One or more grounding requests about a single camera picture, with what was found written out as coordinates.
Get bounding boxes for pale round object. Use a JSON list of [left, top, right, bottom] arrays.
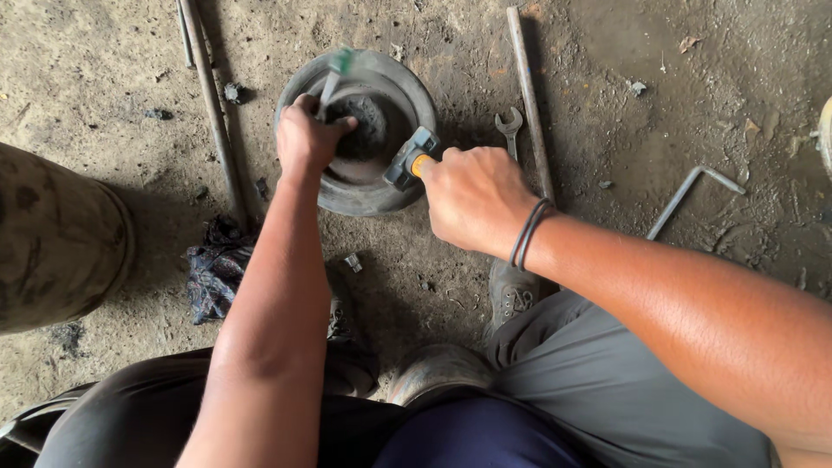
[[810, 96, 832, 182]]

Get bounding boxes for dark patterned rag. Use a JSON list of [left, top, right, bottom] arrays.
[[186, 217, 261, 326]]

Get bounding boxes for person's left hand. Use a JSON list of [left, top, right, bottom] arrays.
[[276, 94, 359, 179]]

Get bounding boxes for green handled screwdriver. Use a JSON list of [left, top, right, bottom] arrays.
[[315, 47, 356, 123]]

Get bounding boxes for person's shoe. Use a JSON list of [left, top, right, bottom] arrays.
[[481, 257, 561, 345], [324, 265, 380, 399]]

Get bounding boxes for long rusty metal rod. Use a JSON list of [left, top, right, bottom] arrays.
[[506, 6, 556, 204], [179, 0, 250, 230]]

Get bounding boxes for bent steel hex key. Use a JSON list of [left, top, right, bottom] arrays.
[[645, 166, 747, 241]]

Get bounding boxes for person's grey trousers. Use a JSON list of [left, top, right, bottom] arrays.
[[34, 290, 781, 468]]

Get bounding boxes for thin metal rod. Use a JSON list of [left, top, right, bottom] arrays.
[[174, 0, 196, 70]]

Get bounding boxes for person's right shoe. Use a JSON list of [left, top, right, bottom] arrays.
[[481, 257, 561, 345]]

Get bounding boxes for round metal wheel hub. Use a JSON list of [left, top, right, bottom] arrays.
[[274, 49, 438, 217]]

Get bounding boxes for round metal seat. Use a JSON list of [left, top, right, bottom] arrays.
[[387, 343, 496, 408]]

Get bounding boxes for person's left shoe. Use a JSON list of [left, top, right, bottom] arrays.
[[324, 265, 380, 399]]

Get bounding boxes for black wrist bands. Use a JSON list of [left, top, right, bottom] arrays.
[[509, 198, 556, 273]]

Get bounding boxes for person's dark blue shirt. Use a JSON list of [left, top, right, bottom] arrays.
[[373, 396, 586, 468]]

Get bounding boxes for orange handled hammer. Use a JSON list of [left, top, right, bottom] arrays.
[[383, 126, 442, 192]]

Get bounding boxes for open end steel wrench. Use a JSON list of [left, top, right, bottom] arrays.
[[494, 107, 524, 162]]

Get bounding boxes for person's right hand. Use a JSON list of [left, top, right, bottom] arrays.
[[420, 146, 542, 257]]

